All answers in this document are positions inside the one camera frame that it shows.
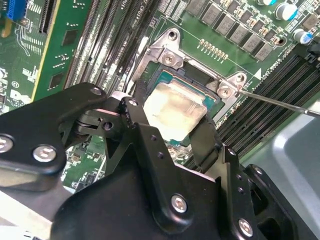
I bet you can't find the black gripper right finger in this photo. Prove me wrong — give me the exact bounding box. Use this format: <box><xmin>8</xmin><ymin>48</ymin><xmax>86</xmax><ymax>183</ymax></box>
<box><xmin>191</xmin><ymin>116</ymin><xmax>300</xmax><ymax>240</ymax></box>

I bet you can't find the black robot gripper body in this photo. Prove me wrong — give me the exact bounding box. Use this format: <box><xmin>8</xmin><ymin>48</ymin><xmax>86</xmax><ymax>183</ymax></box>
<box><xmin>51</xmin><ymin>159</ymin><xmax>233</xmax><ymax>240</ymax></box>

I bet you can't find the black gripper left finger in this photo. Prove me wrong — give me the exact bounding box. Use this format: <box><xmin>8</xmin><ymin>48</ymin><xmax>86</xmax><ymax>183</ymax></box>
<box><xmin>0</xmin><ymin>79</ymin><xmax>196</xmax><ymax>235</ymax></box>

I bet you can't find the silver-topped CPU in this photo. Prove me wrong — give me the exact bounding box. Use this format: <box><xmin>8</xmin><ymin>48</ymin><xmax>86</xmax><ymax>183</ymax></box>
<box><xmin>142</xmin><ymin>70</ymin><xmax>222</xmax><ymax>151</ymax></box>

